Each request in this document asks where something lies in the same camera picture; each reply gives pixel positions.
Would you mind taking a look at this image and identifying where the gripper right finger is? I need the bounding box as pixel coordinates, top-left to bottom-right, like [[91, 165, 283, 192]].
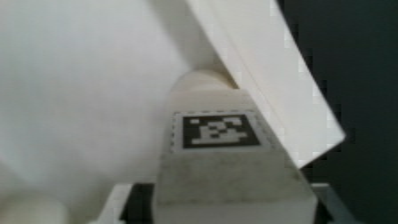
[[311, 183, 356, 224]]

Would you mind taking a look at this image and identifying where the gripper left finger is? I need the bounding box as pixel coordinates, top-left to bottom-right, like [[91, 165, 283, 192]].
[[103, 183, 155, 224]]

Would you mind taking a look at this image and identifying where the white square tabletop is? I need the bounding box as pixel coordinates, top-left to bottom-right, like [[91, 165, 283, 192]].
[[0, 0, 347, 224]]

